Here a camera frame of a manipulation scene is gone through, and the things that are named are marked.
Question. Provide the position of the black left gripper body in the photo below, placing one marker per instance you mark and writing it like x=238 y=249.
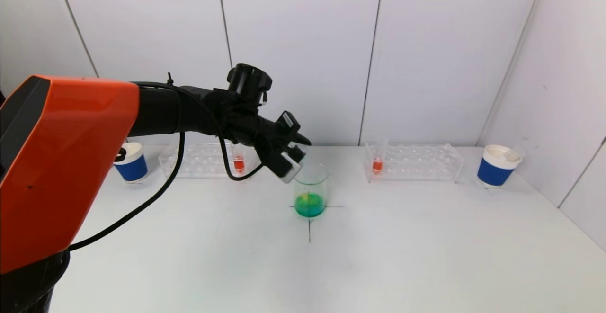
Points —
x=289 y=124

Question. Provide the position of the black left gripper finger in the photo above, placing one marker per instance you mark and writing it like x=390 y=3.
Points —
x=297 y=153
x=303 y=138

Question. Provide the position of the test tube with yellow pigment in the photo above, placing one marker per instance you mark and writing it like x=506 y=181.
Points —
x=512 y=154

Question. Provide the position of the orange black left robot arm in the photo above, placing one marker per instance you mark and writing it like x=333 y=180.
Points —
x=71 y=161

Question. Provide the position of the clear glass beaker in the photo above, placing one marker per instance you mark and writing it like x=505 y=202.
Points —
x=310 y=199

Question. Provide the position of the test tube with red liquid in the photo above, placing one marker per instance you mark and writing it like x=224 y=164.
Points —
x=239 y=164
x=377 y=165

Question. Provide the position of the clear acrylic test tube rack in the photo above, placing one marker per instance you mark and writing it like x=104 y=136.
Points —
x=416 y=167
x=203 y=164

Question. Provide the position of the blue white paper cup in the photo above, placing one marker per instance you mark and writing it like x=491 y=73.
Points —
x=492 y=173
x=131 y=168

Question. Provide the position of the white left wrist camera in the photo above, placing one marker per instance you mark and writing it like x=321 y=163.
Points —
x=289 y=168

